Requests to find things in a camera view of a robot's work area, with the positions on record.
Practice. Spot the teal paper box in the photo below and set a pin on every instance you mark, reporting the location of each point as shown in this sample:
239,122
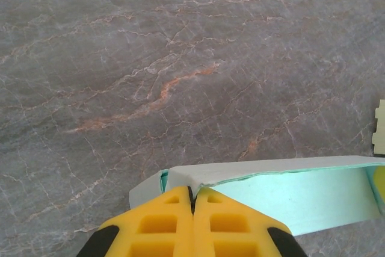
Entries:
285,203

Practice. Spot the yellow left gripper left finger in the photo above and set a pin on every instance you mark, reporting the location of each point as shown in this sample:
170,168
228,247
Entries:
156,227

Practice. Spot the light green paper box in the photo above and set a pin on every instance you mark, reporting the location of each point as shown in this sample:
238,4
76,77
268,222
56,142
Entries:
379,124

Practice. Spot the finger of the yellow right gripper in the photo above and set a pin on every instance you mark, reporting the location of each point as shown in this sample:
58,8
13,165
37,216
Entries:
380,183

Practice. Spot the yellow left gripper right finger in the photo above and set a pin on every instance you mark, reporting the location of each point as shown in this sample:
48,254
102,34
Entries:
228,227

